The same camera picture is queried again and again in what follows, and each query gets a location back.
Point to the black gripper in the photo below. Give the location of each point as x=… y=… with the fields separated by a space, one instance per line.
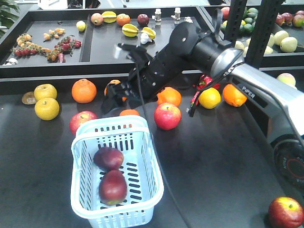
x=146 y=79

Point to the light blue plastic basket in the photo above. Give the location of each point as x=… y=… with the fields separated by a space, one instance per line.
x=131 y=135

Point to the dark red apple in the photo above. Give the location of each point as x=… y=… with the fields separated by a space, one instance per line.
x=108 y=159

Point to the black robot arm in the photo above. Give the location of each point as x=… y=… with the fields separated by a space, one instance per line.
x=188 y=46

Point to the small orange tangerine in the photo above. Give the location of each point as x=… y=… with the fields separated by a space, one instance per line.
x=129 y=112

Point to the orange mandarin middle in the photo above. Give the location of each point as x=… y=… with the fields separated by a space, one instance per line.
x=114 y=83

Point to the orange mandarin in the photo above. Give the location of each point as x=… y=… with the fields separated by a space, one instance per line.
x=114 y=83
x=84 y=91

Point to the orange mandarin left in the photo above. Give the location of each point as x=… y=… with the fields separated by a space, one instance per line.
x=84 y=91

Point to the pink apple left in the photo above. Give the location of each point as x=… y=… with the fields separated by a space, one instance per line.
x=80 y=118

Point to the orange behind pink apple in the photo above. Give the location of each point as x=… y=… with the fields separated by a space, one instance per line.
x=169 y=95

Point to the pink red apple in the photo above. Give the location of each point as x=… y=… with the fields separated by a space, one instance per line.
x=167 y=116

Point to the yellow pear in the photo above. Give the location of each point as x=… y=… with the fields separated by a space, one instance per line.
x=45 y=91
x=47 y=108

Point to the black rear tray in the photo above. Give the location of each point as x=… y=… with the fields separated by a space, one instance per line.
x=96 y=56

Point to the white garlic bulb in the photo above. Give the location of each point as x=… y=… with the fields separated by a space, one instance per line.
x=144 y=39

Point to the cherry tomato vine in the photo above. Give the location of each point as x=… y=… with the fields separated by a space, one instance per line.
x=65 y=45

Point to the yellow starfruit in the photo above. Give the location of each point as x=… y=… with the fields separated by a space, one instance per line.
x=130 y=30

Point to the brown mushroom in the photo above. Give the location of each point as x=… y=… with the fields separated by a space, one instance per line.
x=28 y=98

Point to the red chili pepper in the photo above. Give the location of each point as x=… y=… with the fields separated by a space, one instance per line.
x=195 y=100

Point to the red bell pepper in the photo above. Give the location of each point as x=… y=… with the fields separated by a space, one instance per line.
x=204 y=80

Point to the yellow lemon fruit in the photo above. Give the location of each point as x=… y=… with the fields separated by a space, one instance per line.
x=210 y=98

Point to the orange with navel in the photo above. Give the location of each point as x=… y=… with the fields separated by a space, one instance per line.
x=233 y=96

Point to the black fruit tray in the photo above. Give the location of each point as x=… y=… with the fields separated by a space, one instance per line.
x=218 y=168

